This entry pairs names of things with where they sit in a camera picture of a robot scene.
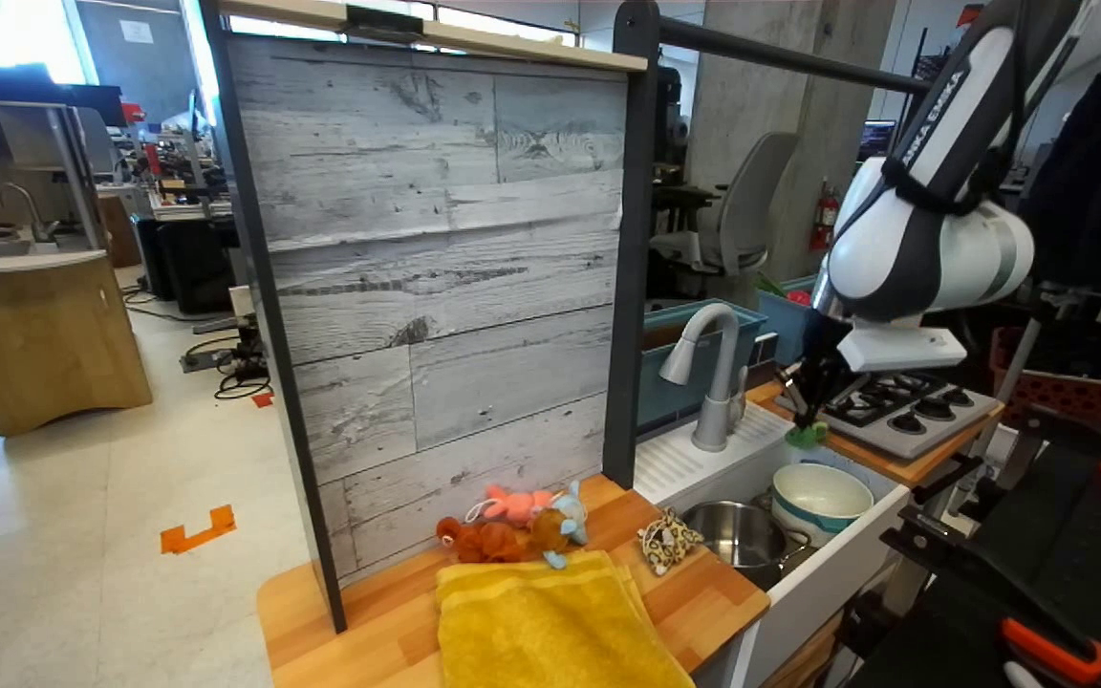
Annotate black fabric cover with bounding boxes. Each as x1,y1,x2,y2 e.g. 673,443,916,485
1022,74,1101,300

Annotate wooden cabinet grey top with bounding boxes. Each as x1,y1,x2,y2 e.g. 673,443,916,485
0,244,156,439

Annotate black floor cables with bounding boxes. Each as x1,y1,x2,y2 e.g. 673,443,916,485
181,319,278,404

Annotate black storage case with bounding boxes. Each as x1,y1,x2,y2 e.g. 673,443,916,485
135,208,243,319

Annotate light wooden plank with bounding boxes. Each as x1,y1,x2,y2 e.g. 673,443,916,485
223,0,655,76

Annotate silver kitchen faucet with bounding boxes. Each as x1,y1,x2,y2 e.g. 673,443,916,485
659,300,752,457

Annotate black grey toy stovetop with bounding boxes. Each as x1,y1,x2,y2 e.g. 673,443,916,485
818,373,1009,468

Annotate grey office chair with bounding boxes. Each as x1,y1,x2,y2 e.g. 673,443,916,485
701,129,801,280

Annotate brown orange plushie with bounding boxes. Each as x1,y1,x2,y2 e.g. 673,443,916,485
430,509,569,568

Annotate teal planter box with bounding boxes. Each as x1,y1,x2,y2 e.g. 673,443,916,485
746,291,826,373
634,300,772,436

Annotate grey wood-look backsplash panel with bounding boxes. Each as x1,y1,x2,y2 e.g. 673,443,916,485
223,36,638,585

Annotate light blue plushie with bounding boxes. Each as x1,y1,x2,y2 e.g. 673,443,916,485
543,482,594,575

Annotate yellow terry towel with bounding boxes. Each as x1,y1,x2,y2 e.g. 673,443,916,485
430,548,701,688

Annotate red fire extinguisher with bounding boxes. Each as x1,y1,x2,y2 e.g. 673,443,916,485
801,180,843,260

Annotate white bowl teal outside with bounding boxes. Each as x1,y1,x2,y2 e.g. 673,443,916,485
767,457,882,552

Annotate pink red plushie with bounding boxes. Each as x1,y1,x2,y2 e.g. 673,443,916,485
479,482,563,527

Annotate orange plastic crate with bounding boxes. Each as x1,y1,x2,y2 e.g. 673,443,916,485
986,320,1101,430

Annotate green yellow frog plushie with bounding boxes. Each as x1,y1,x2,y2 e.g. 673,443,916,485
783,420,837,457

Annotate white farmhouse sink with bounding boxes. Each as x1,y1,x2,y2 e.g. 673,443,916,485
629,402,916,688

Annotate black metal frame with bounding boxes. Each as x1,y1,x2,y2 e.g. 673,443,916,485
197,0,927,640

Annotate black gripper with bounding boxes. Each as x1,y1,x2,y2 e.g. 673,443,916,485
783,311,856,436

